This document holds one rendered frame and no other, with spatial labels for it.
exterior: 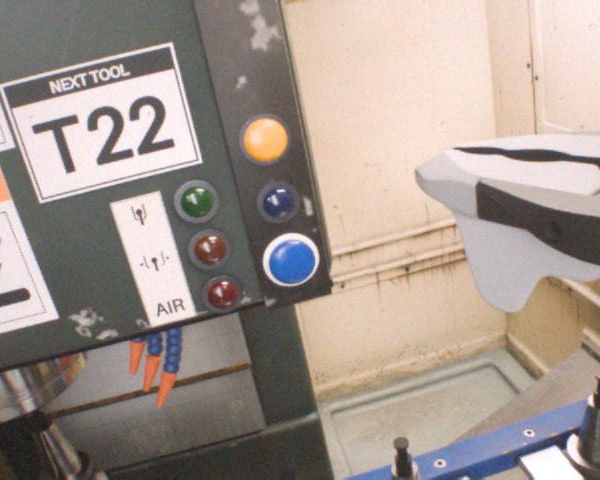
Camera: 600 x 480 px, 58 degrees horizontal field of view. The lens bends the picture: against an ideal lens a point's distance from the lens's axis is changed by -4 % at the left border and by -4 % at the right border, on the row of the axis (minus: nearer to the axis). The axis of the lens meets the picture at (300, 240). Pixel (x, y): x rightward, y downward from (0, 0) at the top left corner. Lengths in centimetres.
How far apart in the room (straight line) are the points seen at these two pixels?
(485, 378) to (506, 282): 160
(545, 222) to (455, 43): 135
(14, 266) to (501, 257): 28
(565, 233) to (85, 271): 28
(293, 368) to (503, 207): 106
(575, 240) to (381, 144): 131
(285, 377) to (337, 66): 74
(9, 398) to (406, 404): 133
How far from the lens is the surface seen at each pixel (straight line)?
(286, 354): 121
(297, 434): 132
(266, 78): 33
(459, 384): 180
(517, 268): 22
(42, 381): 59
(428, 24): 148
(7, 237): 37
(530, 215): 18
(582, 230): 17
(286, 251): 35
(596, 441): 67
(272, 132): 33
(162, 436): 126
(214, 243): 35
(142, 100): 33
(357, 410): 174
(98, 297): 37
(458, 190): 21
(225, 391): 120
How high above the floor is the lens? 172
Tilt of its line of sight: 23 degrees down
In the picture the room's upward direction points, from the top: 12 degrees counter-clockwise
